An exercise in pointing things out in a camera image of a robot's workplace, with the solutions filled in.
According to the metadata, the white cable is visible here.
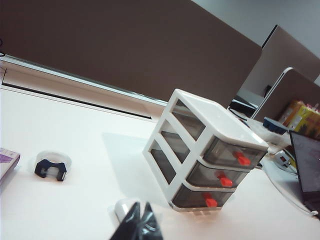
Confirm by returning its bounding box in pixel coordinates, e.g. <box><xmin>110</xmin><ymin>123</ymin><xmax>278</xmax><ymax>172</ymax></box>
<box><xmin>259</xmin><ymin>159</ymin><xmax>320</xmax><ymax>216</ymax></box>

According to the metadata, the clear tape roll black dispenser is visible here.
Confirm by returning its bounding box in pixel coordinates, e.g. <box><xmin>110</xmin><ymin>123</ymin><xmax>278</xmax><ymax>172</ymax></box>
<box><xmin>34</xmin><ymin>149</ymin><xmax>73</xmax><ymax>182</ymax></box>

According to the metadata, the purple and white box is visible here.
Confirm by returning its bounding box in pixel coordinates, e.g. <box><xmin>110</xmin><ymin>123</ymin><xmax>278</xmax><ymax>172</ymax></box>
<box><xmin>0</xmin><ymin>147</ymin><xmax>21</xmax><ymax>188</ymax></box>

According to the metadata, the grey drawer under cabinet lid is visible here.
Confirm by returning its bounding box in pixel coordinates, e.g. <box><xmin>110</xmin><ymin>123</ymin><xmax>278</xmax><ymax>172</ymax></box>
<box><xmin>172</xmin><ymin>98</ymin><xmax>266</xmax><ymax>173</ymax></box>

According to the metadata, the brown partition white rounded frame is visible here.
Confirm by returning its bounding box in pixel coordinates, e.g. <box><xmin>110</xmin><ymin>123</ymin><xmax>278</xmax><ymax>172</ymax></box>
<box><xmin>251</xmin><ymin>67</ymin><xmax>320</xmax><ymax>126</ymax></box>

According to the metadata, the large brown desk partition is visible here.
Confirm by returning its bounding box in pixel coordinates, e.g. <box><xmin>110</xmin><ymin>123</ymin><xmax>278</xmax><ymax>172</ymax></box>
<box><xmin>0</xmin><ymin>0</ymin><xmax>263</xmax><ymax>111</ymax></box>

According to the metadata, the white earphone case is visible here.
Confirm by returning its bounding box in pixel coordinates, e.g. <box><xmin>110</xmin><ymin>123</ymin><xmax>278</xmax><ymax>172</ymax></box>
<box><xmin>114</xmin><ymin>198</ymin><xmax>151</xmax><ymax>223</ymax></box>

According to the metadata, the yellow printed box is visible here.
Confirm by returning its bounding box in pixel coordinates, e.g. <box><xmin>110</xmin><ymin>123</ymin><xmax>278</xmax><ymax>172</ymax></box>
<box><xmin>284</xmin><ymin>99</ymin><xmax>320</xmax><ymax>137</ymax></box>

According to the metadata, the white desk cable slot cover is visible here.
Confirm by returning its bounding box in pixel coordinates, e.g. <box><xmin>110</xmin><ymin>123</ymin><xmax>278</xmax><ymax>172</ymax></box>
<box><xmin>0</xmin><ymin>59</ymin><xmax>168</xmax><ymax>121</ymax></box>

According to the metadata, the brown partition grey edge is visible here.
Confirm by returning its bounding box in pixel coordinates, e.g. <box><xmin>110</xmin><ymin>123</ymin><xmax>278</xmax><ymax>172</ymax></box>
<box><xmin>236</xmin><ymin>24</ymin><xmax>320</xmax><ymax>101</ymax></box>

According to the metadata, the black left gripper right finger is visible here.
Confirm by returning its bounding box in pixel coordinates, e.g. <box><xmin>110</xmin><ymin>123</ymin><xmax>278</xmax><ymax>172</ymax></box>
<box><xmin>139</xmin><ymin>201</ymin><xmax>164</xmax><ymax>240</ymax></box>

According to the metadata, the open black laptop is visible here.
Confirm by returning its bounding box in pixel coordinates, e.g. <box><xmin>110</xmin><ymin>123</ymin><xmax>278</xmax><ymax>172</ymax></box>
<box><xmin>289</xmin><ymin>129</ymin><xmax>320</xmax><ymax>213</ymax></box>

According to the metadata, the blue box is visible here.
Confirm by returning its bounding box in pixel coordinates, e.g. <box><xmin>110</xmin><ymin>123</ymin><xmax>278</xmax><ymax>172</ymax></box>
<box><xmin>262</xmin><ymin>116</ymin><xmax>290</xmax><ymax>135</ymax></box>

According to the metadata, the grey drawer above cabinet base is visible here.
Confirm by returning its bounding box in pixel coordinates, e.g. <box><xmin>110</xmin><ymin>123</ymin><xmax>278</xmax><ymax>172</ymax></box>
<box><xmin>149</xmin><ymin>147</ymin><xmax>237</xmax><ymax>210</ymax></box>

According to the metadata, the white plastic drawer cabinet frame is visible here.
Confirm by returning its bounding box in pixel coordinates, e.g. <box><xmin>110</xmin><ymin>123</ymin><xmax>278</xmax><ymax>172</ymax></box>
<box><xmin>142</xmin><ymin>88</ymin><xmax>270</xmax><ymax>213</ymax></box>

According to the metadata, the grey middle-tier drawer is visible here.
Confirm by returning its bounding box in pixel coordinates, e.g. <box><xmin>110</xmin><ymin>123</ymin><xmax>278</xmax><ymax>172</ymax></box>
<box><xmin>159</xmin><ymin>129</ymin><xmax>251</xmax><ymax>192</ymax></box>

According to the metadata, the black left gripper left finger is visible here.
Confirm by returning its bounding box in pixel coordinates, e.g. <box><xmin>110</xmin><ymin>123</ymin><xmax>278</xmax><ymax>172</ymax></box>
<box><xmin>109</xmin><ymin>201</ymin><xmax>141</xmax><ymax>240</ymax></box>

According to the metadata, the white power strip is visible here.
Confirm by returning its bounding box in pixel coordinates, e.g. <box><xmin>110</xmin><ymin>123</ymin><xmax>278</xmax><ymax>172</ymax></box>
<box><xmin>268</xmin><ymin>147</ymin><xmax>298</xmax><ymax>173</ymax></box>

